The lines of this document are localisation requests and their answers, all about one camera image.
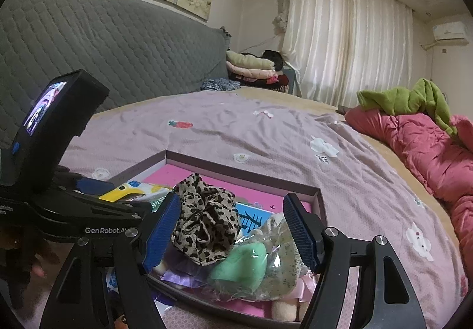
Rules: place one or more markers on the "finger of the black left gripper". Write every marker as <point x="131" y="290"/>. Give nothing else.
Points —
<point x="93" y="187"/>

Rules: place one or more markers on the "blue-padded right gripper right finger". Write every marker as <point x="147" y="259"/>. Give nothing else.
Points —
<point x="385" y="296"/>

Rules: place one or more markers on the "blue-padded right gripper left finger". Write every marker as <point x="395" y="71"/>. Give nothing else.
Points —
<point x="79" y="297"/>

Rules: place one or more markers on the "yellow cartoon wipes pack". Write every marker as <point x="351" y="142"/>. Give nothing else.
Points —
<point x="137" y="192"/>

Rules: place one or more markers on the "beige bear pink dress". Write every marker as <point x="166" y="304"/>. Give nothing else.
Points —
<point x="292" y="307"/>

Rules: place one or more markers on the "bear with purple dress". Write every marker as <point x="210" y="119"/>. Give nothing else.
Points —
<point x="177" y="269"/>

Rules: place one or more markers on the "floral fabric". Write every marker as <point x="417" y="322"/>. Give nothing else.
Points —
<point x="284" y="264"/>

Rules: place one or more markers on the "leopard print scrunchie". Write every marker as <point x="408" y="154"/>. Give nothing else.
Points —
<point x="208" y="225"/>

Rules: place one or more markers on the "green sponge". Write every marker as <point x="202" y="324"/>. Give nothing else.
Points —
<point x="245" y="266"/>

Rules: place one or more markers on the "person's left hand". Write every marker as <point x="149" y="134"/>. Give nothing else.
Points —
<point x="37" y="258"/>

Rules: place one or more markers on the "dark shallow cardboard box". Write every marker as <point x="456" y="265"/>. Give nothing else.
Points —
<point x="236" y="181"/>

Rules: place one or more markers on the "purple patterned bed sheet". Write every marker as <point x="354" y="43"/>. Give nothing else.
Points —
<point x="363" y="194"/>

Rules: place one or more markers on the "grey quilted headboard cover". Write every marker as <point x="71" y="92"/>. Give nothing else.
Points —
<point x="138" y="50"/>

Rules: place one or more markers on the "pink quilted comforter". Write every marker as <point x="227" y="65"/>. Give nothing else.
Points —
<point x="443" y="164"/>

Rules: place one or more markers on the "blue patterned cloth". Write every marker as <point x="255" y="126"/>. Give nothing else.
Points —
<point x="220" y="85"/>

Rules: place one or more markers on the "green fleece blanket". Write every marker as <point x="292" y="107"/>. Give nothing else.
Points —
<point x="424" y="97"/>

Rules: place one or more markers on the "stack of folded clothes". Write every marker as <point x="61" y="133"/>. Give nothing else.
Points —
<point x="268" y="71"/>

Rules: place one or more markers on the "white sheer curtain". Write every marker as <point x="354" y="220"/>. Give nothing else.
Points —
<point x="341" y="47"/>

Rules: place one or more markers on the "white wall air conditioner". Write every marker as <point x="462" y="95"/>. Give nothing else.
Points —
<point x="450" y="32"/>

